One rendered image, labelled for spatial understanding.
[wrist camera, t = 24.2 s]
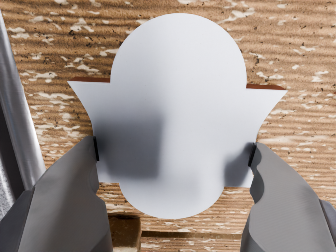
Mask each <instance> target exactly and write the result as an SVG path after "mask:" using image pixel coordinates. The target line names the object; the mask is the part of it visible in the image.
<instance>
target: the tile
mask: <svg viewBox="0 0 336 252"><path fill-rule="evenodd" d="M67 82H68V83H69V85H70V86H71V88H72V89H73V90H74V92H75V93H76V95H77V96H78V98H79V99H80V101H81V103H82V104H83V106H84V108H85V109H86V111H87V113H88V115H89V118H90V120H91V123H92V129H93V136H94V137H96V141H97V148H98V155H99V161H97V164H96V168H97V174H98V180H99V183H119V185H120V189H121V191H122V193H123V195H124V197H125V198H126V199H127V201H128V202H129V203H130V204H131V205H132V206H133V207H135V208H136V209H138V210H139V211H141V212H143V213H145V214H147V215H149V216H152V217H156V218H161V219H183V218H188V217H192V216H195V215H197V214H200V213H202V212H204V211H205V210H207V209H208V208H210V207H211V206H212V205H213V204H214V203H215V202H216V201H217V200H218V199H219V197H220V196H221V194H222V192H223V190H224V188H225V187H235V188H251V185H252V182H253V179H254V176H253V172H252V170H251V167H248V165H249V158H250V154H251V151H252V147H253V144H254V143H256V140H257V136H258V132H259V130H260V127H261V126H262V124H263V122H264V121H265V119H266V118H267V116H268V115H269V113H270V112H271V111H272V109H273V108H274V107H275V106H276V105H277V103H278V102H279V101H280V100H281V99H282V97H283V96H284V95H285V94H286V93H287V92H288V90H286V89H284V88H282V87H281V86H279V85H258V84H247V71H246V65H245V61H244V58H243V56H242V53H241V51H240V49H239V47H238V45H237V44H236V42H235V41H234V39H233V38H232V37H231V36H230V35H229V34H228V33H227V32H226V31H225V30H224V29H223V28H222V27H220V26H219V25H217V24H216V23H214V22H212V21H211V20H209V19H206V18H204V17H201V16H198V15H193V14H186V13H174V14H167V15H163V16H159V17H156V18H154V19H151V20H149V21H147V22H146V23H144V24H142V25H141V26H139V27H138V28H137V29H136V30H134V31H133V32H132V33H131V34H130V35H129V36H128V37H127V39H126V40H125V41H124V42H123V44H122V45H121V47H120V48H119V50H118V52H117V54H116V57H115V59H114V62H113V66H112V70H111V78H94V77H74V78H72V79H71V80H69V81H67Z"/></svg>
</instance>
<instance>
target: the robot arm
mask: <svg viewBox="0 0 336 252"><path fill-rule="evenodd" d="M98 161H100V158H99V152H98V145H97V139H96V136H86V137H85V138H84V139H83V140H81V141H80V142H79V143H78V144H77V145H75V146H74V147H73V148H72V149H71V150H69V151H68V152H67V153H66V154H64V155H63V156H62V157H61V158H60V159H58V160H57V161H56V162H55V163H54V164H53V165H52V166H50V167H49V168H48V169H47V171H46V172H45V173H44V174H43V175H42V176H41V177H40V179H39V180H38V181H37V183H36V184H35V185H34V187H33V188H32V189H31V190H26V191H24V192H23V193H22V194H21V196H20V197H19V198H18V199H17V201H16V202H15V203H14V205H13V206H12V207H11V209H10V210H9V211H8V212H7V214H6V215H5V216H4V218H3V219H2V220H1V222H0V252H114V249H113V242H112V236H111V229H110V223H109V217H108V212H107V207H106V203H105V202H104V201H103V200H102V199H100V198H99V197H98V196H97V195H96V194H97V192H98V190H99V188H100V183H99V177H98V171H97V165H96V164H97V162H98ZM248 167H250V168H251V170H252V172H253V174H254V178H253V181H252V184H251V187H250V190H249V192H250V194H251V196H252V198H253V200H254V203H255V205H253V206H252V208H251V210H250V213H249V216H248V219H247V222H246V225H245V228H244V230H243V233H242V238H241V246H240V252H336V209H335V208H334V207H333V205H332V204H331V203H330V202H329V201H325V200H321V199H320V198H319V197H318V195H317V194H316V193H315V191H314V190H313V189H312V188H311V186H310V185H309V184H308V183H307V182H306V181H305V180H304V178H303V177H302V176H301V175H300V174H299V173H298V172H297V171H295V170H294V169H293V168H292V167H291V166H290V165H289V164H287V163H286V162H285V161H284V160H283V159H282V158H280V157H279V156H278V155H277V154H276V153H274V152H273V151H272V150H271V149H270V148H269V147H267V146H266V145H265V144H263V143H260V142H256V143H253V146H252V150H251V153H250V157H249V162H248Z"/></svg>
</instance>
